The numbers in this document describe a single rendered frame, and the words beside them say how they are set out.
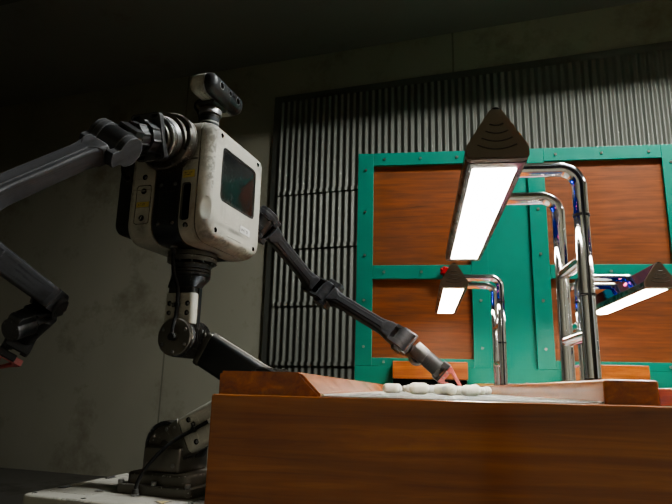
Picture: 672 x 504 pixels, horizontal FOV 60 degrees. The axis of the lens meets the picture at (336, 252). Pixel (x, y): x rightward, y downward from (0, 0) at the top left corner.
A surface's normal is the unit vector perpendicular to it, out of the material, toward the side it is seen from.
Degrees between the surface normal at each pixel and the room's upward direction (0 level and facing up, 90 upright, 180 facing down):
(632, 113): 90
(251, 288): 90
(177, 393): 90
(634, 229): 90
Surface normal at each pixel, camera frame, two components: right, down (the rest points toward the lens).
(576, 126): -0.31, -0.22
